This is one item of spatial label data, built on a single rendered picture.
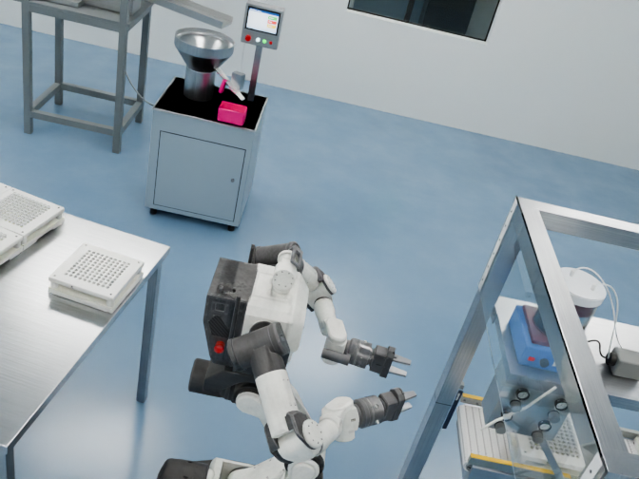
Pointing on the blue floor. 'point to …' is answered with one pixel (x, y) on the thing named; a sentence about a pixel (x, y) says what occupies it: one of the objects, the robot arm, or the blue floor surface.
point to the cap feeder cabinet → (202, 156)
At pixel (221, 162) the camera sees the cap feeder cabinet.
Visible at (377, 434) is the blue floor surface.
